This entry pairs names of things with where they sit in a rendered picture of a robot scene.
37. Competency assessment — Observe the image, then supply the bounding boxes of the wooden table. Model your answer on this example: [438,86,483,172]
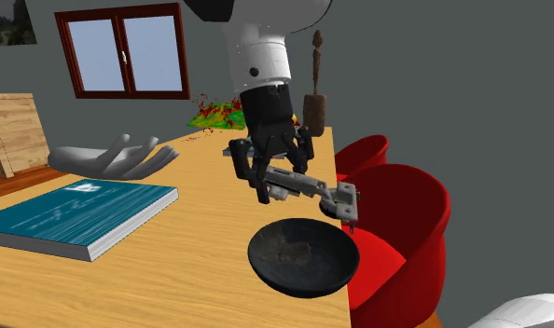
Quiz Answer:
[0,126,353,328]

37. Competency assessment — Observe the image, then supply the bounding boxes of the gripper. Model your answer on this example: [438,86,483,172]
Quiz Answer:
[228,83,316,206]

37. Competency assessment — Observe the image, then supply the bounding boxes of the landscape wall picture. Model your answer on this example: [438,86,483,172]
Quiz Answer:
[0,0,38,48]

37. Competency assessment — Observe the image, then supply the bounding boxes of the light wooden cabinet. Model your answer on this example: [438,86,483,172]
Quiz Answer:
[0,92,51,179]

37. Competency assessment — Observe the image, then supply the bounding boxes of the teal book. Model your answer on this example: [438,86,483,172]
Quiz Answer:
[0,178,180,263]

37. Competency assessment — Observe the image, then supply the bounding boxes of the green and red leafy heap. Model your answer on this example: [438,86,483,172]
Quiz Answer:
[187,93,249,133]

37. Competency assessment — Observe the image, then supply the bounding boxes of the grey hand sculpture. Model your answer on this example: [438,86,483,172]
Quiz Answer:
[47,132,181,182]

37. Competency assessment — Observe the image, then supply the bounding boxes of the brown wooden figure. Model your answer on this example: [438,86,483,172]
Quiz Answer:
[302,29,327,139]

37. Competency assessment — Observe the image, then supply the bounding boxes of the black bowl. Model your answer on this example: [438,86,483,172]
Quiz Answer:
[247,217,361,299]

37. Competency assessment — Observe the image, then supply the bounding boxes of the red framed window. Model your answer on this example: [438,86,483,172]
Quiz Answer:
[53,2,192,101]

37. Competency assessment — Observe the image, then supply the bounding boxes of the red chair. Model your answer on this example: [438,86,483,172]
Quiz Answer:
[342,163,452,328]
[334,134,391,183]

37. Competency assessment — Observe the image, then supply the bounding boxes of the white furniture piece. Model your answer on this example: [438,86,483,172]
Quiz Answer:
[466,293,554,328]

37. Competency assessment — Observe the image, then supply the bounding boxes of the grey metal hinged tool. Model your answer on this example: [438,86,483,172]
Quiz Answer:
[264,165,360,225]

